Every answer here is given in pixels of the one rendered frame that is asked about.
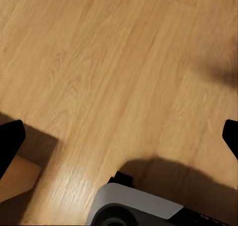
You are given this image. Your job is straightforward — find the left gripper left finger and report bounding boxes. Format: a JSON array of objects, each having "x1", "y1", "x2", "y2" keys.
[{"x1": 0, "y1": 120, "x2": 26, "y2": 179}]

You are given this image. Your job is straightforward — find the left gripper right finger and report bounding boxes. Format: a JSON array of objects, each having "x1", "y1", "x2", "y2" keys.
[{"x1": 222, "y1": 119, "x2": 238, "y2": 160}]

